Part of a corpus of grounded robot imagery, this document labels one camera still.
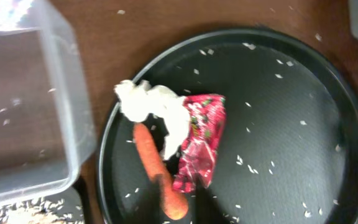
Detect red snack wrapper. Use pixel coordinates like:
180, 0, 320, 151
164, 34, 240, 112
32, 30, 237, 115
173, 94, 226, 193

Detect food scraps pile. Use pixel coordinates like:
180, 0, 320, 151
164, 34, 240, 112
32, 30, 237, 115
0, 197, 85, 224

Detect orange carrot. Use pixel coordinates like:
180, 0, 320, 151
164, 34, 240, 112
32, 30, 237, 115
133, 123, 189, 220

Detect round black tray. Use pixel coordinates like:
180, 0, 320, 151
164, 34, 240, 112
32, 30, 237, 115
96, 27, 358, 224

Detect black rectangular tray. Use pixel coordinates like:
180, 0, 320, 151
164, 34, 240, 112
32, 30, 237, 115
0, 179, 91, 224

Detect white tissue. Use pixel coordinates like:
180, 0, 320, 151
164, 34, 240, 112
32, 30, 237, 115
114, 80, 190, 161

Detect clear plastic bin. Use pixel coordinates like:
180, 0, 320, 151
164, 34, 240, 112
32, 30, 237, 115
0, 0, 96, 206

